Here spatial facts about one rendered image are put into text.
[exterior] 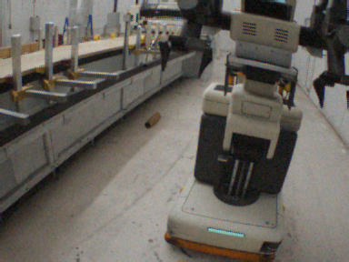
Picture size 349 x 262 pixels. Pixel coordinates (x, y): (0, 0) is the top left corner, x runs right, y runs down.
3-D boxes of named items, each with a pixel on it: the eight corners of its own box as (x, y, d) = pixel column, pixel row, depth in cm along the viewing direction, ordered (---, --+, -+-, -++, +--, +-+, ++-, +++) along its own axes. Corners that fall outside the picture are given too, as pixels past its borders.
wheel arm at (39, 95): (67, 102, 104) (67, 93, 103) (63, 105, 101) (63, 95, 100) (14, 94, 114) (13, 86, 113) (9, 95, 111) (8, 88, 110)
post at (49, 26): (54, 104, 134) (54, 22, 115) (50, 105, 131) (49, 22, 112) (50, 103, 135) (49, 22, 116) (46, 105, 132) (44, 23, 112)
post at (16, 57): (26, 126, 114) (20, 34, 94) (22, 129, 111) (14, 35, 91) (23, 125, 115) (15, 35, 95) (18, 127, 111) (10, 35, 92)
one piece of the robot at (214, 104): (199, 175, 176) (214, 49, 142) (274, 188, 162) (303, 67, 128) (184, 204, 146) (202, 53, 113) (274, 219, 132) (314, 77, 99)
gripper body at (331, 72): (355, 83, 54) (354, 58, 54) (324, 75, 56) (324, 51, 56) (346, 88, 60) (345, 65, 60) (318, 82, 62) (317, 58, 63)
